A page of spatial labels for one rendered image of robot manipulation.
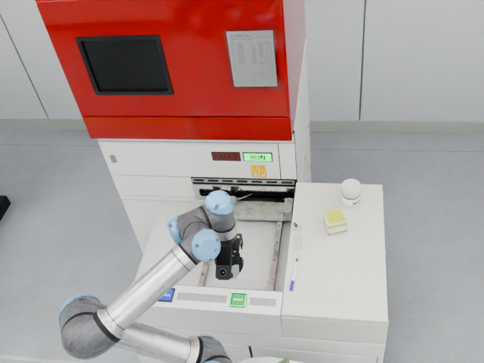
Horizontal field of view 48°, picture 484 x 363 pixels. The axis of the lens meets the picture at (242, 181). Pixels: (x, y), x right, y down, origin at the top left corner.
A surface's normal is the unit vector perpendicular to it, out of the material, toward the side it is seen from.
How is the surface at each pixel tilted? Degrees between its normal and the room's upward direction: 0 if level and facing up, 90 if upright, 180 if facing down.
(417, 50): 90
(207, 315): 90
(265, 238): 0
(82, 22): 90
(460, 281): 0
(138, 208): 90
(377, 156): 0
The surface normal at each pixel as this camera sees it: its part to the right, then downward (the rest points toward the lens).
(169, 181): -0.15, 0.71
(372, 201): -0.11, -0.71
